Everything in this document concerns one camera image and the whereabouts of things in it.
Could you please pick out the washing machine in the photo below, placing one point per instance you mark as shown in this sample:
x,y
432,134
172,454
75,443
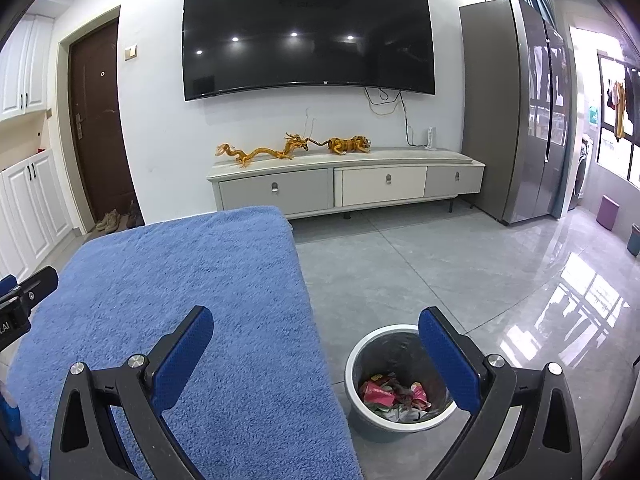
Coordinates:
x,y
582,171

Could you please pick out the blue fluffy blanket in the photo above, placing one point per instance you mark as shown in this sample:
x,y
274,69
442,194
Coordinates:
x,y
259,404

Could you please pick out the black wall television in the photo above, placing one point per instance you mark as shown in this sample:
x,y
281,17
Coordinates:
x,y
240,45

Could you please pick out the beige shoes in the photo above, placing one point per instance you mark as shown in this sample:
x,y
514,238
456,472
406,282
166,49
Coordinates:
x,y
110,222

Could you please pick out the golden tiger figurine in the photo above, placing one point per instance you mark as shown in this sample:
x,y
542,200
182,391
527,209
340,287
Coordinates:
x,y
356,144

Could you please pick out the golden dragon figurine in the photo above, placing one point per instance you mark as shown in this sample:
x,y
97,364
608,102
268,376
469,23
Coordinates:
x,y
292,142

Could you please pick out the white grey TV cabinet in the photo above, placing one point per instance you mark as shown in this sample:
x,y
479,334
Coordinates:
x,y
310,185

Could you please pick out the teal small bin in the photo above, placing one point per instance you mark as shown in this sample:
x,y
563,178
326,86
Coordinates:
x,y
633,244

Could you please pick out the white round trash bin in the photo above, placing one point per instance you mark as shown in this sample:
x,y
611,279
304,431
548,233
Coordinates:
x,y
397,349

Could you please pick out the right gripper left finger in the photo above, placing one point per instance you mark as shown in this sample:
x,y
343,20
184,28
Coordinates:
x,y
86,442

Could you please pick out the trash pile in bin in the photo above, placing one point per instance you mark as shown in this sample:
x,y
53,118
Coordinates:
x,y
390,399

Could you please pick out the white power strip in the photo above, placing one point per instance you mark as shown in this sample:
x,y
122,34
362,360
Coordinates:
x,y
431,138

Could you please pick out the dark brown door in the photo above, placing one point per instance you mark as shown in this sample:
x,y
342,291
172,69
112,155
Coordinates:
x,y
97,131

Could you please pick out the grey refrigerator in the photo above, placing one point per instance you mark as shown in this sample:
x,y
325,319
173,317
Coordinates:
x,y
517,91

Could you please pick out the dark shoes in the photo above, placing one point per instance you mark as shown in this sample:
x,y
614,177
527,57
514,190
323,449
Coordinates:
x,y
134,216

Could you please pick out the white cupboard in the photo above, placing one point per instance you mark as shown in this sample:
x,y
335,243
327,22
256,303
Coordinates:
x,y
34,216

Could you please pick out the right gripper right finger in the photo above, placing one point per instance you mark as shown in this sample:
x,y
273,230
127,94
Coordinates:
x,y
544,443

